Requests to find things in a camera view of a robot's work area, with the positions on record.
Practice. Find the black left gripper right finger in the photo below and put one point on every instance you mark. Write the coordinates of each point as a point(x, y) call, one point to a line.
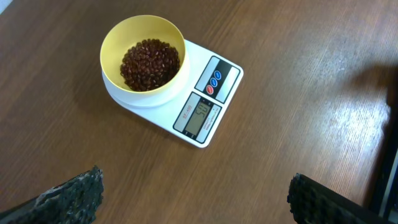
point(313, 203)

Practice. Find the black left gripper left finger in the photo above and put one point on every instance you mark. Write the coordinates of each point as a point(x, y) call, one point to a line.
point(74, 201)

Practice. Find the red beans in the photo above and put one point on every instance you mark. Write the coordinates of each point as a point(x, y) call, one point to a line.
point(149, 65)

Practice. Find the white digital kitchen scale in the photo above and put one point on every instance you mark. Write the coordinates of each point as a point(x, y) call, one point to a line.
point(194, 113)

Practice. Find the yellow plastic bowl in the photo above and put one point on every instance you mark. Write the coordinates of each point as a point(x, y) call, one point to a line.
point(127, 34)

